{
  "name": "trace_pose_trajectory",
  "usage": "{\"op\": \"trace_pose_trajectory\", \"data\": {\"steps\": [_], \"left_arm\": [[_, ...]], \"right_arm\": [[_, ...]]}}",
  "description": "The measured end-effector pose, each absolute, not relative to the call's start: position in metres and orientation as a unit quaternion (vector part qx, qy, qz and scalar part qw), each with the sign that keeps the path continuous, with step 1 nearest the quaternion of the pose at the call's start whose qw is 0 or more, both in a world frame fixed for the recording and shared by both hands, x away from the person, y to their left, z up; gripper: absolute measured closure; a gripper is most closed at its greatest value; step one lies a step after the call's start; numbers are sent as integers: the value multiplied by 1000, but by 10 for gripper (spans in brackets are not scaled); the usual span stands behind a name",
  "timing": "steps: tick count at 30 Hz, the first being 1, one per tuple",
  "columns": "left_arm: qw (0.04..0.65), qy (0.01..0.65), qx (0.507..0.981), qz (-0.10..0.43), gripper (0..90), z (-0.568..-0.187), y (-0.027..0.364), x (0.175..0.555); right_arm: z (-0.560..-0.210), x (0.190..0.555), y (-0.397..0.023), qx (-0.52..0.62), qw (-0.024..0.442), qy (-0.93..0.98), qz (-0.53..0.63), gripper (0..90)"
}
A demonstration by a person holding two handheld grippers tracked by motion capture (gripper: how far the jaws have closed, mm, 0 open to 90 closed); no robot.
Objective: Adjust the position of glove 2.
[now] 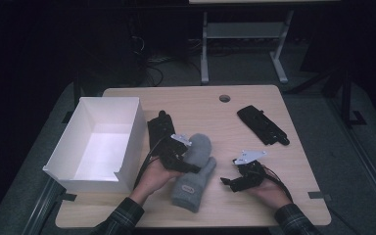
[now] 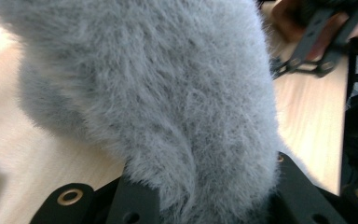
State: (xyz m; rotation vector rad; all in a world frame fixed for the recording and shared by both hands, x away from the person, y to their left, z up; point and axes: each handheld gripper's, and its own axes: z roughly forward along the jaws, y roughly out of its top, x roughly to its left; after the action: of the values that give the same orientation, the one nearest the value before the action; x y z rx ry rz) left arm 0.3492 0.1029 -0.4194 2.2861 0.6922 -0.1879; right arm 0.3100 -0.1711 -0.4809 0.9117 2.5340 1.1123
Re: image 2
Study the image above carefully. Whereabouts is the grey fuzzy sock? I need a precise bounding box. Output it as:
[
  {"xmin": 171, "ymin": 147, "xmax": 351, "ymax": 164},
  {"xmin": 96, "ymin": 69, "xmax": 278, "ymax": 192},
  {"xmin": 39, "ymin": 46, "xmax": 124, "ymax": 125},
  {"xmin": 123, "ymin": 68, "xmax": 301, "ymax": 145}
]
[{"xmin": 0, "ymin": 0, "xmax": 285, "ymax": 224}]

